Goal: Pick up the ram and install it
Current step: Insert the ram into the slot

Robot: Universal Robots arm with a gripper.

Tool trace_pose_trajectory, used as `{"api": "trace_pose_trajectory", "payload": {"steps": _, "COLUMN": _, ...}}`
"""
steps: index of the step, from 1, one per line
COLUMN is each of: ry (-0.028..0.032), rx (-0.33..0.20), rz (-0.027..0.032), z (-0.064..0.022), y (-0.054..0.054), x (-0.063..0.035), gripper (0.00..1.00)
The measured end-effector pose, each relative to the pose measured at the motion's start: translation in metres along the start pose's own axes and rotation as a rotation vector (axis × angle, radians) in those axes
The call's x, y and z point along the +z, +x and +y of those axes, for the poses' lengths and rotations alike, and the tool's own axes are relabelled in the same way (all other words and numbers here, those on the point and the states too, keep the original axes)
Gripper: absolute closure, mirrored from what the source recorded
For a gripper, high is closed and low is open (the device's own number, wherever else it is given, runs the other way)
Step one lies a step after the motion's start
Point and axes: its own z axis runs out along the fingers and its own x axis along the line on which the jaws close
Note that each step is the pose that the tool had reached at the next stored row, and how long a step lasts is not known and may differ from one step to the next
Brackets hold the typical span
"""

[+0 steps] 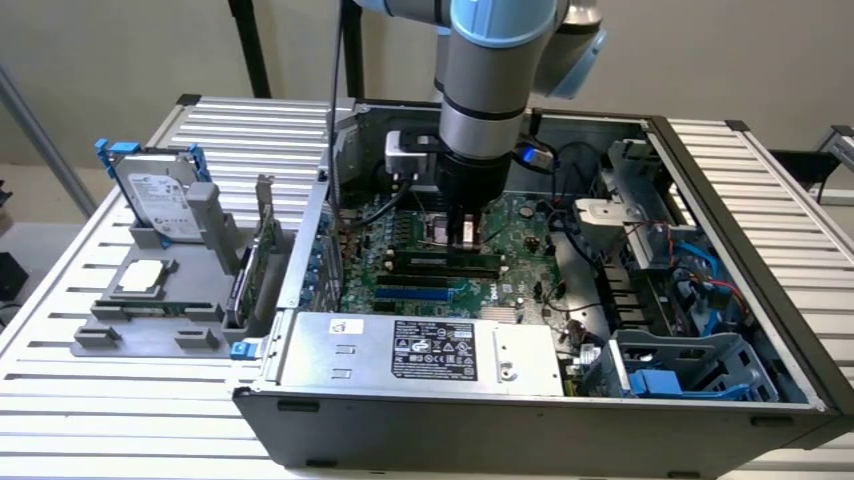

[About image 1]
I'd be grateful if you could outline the silver power supply unit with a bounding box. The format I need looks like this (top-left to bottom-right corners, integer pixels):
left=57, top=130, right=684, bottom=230
left=263, top=311, right=568, bottom=399

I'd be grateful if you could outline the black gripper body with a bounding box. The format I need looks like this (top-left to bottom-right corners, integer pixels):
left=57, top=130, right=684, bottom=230
left=436, top=152, right=514, bottom=221

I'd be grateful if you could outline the silver hard disk drive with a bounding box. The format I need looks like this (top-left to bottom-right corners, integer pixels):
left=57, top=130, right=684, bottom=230
left=105, top=152, right=208, bottom=245

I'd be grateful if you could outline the green Dell motherboard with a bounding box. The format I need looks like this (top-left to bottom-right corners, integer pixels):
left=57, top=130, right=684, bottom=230
left=336, top=189, right=568, bottom=326

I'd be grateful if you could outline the grey parts rack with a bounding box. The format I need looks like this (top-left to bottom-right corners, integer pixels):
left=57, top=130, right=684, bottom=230
left=71, top=182, right=299, bottom=359

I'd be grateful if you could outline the open black PC case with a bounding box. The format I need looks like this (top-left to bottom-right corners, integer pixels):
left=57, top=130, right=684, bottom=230
left=231, top=98, right=854, bottom=475

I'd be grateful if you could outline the silver CPU chip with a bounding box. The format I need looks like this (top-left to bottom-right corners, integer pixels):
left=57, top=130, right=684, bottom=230
left=112, top=259, right=176, bottom=295

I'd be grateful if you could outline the blue wire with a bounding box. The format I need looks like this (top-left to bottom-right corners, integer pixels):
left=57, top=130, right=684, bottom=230
left=666, top=239, right=729, bottom=331

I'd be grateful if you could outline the red wire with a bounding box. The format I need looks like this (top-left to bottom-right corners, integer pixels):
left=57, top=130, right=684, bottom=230
left=706, top=279, right=753, bottom=331

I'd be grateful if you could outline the CPU socket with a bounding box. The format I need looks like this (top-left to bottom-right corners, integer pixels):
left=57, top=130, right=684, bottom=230
left=416, top=212, right=462, bottom=246

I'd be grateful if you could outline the black camera cable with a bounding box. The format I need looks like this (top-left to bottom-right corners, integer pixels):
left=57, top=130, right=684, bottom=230
left=356, top=172, right=419, bottom=234

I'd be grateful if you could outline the blue expansion slot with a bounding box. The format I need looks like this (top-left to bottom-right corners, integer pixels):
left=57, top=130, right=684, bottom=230
left=372, top=285, right=452, bottom=304

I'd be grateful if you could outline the grey metal disk bay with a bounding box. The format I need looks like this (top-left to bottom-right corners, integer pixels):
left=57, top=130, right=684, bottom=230
left=603, top=327, right=782, bottom=404

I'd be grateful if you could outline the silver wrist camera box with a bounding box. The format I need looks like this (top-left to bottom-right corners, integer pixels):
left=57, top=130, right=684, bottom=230
left=384, top=129, right=442, bottom=176

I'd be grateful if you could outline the green graphics card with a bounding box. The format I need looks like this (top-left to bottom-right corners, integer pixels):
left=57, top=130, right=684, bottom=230
left=224, top=173, right=286, bottom=329

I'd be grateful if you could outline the blue USB plug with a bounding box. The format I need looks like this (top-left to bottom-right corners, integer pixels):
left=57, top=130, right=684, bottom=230
left=518, top=144, right=556, bottom=171

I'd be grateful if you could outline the green RAM stick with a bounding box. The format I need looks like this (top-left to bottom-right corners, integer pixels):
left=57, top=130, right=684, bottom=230
left=99, top=298, right=221, bottom=319
left=396, top=251, right=503, bottom=270

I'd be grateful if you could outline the black tripod pole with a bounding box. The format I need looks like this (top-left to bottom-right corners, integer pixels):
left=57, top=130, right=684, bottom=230
left=227, top=0, right=273, bottom=100

